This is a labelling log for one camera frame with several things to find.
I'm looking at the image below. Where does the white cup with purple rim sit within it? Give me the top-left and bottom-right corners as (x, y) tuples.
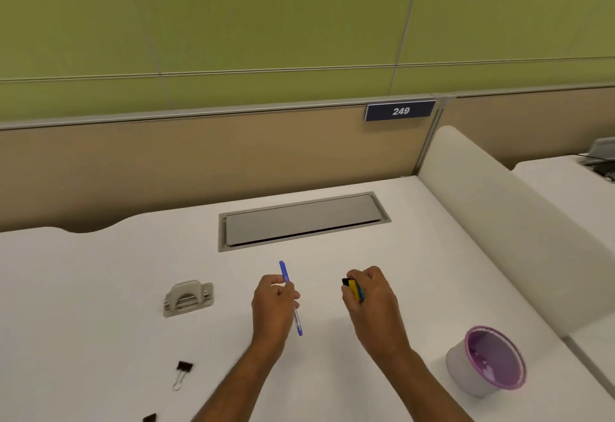
(445, 326), (527, 398)

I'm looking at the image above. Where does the grey desk cable cover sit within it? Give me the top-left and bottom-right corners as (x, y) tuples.
(218, 191), (392, 253)

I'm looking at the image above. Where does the person's right forearm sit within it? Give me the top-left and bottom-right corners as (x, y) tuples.
(379, 348), (474, 422)

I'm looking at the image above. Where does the person's left forearm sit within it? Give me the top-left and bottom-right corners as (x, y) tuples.
(191, 342), (284, 422)

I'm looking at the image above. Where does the blue pen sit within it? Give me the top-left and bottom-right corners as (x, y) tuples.
(279, 260), (304, 337)

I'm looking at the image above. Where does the person's left hand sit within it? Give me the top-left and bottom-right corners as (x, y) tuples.
(251, 274), (301, 359)

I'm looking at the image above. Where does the blue number sign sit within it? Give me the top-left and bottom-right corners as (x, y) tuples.
(364, 100), (436, 123)

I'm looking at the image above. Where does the beige desk partition panel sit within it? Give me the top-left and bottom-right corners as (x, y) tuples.
(0, 83), (615, 234)

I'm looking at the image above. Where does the grey device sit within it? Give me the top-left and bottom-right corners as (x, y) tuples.
(577, 137), (615, 182)

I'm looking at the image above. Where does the white desk side divider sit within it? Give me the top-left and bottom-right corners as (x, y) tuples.
(418, 125), (615, 338)

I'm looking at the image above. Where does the person's right hand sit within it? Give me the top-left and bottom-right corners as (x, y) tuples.
(341, 266), (412, 365)

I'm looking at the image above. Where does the yellow and blue marker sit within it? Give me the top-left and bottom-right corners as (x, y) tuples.
(341, 278), (365, 303)

